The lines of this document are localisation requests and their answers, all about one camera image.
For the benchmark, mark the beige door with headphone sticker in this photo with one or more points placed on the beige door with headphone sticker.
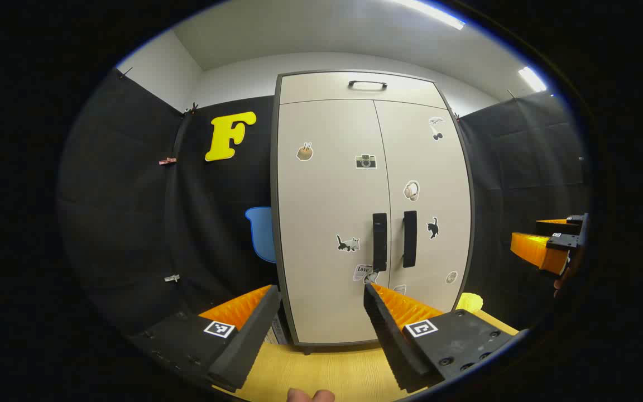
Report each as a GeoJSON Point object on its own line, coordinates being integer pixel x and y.
{"type": "Point", "coordinates": [438, 178]}

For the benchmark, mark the blue plastic chair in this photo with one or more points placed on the blue plastic chair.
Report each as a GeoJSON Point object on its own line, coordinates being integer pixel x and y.
{"type": "Point", "coordinates": [263, 234]}

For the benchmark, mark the white cloth clip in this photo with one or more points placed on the white cloth clip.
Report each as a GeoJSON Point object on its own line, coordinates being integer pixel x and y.
{"type": "Point", "coordinates": [172, 277]}

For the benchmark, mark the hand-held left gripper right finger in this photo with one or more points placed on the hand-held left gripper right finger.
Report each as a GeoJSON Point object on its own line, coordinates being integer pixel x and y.
{"type": "Point", "coordinates": [388, 340]}

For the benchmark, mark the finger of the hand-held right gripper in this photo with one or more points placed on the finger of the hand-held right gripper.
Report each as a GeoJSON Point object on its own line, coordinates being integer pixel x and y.
{"type": "Point", "coordinates": [556, 228]}
{"type": "Point", "coordinates": [564, 242]}

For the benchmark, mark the red cloth clip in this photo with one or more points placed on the red cloth clip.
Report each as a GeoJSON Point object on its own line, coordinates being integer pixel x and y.
{"type": "Point", "coordinates": [167, 161]}

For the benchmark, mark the long ceiling light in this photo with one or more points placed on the long ceiling light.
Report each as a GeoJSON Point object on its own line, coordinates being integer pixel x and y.
{"type": "Point", "coordinates": [430, 12]}

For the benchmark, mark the beige cabinet drawer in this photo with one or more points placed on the beige cabinet drawer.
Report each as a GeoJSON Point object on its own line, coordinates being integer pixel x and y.
{"type": "Point", "coordinates": [310, 89]}

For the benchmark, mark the beige door with camera sticker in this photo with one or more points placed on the beige door with camera sticker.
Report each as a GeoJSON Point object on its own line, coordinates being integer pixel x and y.
{"type": "Point", "coordinates": [321, 212]}

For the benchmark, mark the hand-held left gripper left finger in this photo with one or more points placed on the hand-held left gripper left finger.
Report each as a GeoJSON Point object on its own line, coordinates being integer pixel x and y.
{"type": "Point", "coordinates": [249, 340]}

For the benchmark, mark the beige double-door shoe cabinet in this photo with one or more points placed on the beige double-door shoe cabinet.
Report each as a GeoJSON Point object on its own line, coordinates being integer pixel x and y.
{"type": "Point", "coordinates": [274, 195]}

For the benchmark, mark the yellow lumpy object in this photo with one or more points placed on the yellow lumpy object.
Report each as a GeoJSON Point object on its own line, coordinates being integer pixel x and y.
{"type": "Point", "coordinates": [470, 302]}

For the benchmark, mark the small ceiling light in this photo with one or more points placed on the small ceiling light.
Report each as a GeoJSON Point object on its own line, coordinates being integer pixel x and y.
{"type": "Point", "coordinates": [532, 79]}

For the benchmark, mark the black backdrop cloth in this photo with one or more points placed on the black backdrop cloth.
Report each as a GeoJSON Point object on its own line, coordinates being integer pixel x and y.
{"type": "Point", "coordinates": [511, 184]}
{"type": "Point", "coordinates": [132, 223]}

